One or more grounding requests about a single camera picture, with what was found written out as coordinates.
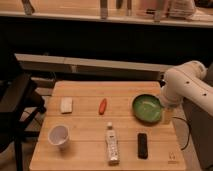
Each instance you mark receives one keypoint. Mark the clear plastic bottle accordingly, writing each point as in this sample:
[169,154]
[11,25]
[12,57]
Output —
[112,145]

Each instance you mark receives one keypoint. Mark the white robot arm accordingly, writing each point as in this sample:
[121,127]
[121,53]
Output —
[186,81]

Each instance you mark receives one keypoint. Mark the white paper cup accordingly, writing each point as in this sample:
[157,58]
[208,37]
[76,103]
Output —
[58,136]

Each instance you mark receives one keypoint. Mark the white sponge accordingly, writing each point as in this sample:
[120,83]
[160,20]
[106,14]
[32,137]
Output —
[66,105]

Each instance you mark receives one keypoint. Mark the green plate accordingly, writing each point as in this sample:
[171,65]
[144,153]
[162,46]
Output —
[147,108]

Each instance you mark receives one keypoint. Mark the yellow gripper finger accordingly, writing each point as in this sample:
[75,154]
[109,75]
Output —
[167,115]

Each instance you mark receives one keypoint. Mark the orange carrot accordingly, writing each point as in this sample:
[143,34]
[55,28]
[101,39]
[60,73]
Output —
[102,106]

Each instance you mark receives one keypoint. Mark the black side table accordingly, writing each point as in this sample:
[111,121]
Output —
[18,107]

